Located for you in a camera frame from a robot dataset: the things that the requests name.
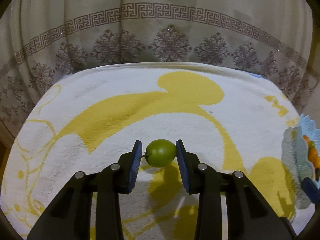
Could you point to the white yellow patterned towel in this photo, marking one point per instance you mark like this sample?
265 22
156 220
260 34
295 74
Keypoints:
231 119

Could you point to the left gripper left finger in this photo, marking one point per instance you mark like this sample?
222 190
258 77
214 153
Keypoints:
118 178

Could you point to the light blue lace plastic basket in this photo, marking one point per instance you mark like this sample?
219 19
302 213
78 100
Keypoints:
295 157

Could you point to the small orange tomato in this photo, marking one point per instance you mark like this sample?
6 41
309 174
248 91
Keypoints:
306 139

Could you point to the green tomato in basket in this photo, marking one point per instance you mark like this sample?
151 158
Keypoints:
312 144

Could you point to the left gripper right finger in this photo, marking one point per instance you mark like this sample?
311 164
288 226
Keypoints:
199 178

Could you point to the beige patterned curtain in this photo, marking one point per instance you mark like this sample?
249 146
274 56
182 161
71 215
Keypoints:
45 40

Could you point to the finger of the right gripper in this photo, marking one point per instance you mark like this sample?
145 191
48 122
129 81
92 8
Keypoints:
310 190

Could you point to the green tomato with stem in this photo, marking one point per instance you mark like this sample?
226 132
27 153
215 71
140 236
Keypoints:
160 153

